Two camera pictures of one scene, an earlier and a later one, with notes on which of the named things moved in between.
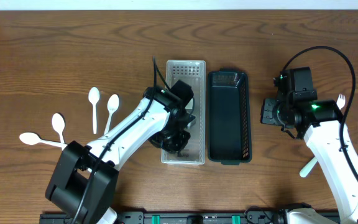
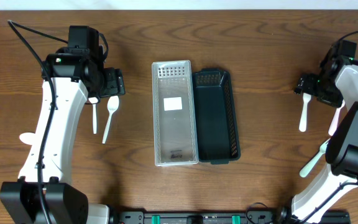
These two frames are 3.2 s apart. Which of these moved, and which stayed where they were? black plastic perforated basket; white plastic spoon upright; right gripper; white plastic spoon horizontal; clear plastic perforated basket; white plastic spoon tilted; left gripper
Moved: clear plastic perforated basket; right gripper; left gripper; black plastic perforated basket
Stayed: white plastic spoon upright; white plastic spoon tilted; white plastic spoon horizontal
